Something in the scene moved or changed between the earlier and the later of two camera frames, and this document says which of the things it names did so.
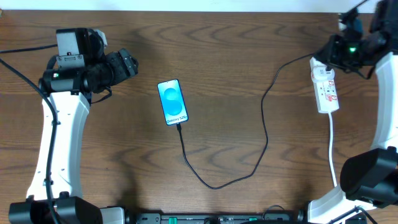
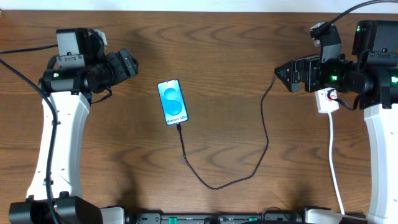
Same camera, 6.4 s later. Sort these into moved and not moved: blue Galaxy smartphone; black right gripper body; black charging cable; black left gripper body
Moved: black right gripper body
Not moved: black charging cable; blue Galaxy smartphone; black left gripper body
